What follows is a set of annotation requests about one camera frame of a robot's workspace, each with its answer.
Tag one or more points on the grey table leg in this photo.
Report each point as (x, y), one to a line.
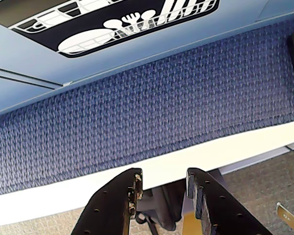
(165, 208)

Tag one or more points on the brass metal bracket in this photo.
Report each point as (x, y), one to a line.
(287, 215)

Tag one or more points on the black dish rack picture panel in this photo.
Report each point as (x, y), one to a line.
(51, 36)

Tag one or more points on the blue woven mat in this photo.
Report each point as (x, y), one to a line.
(147, 110)

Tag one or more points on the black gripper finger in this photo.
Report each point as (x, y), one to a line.
(107, 208)
(218, 210)

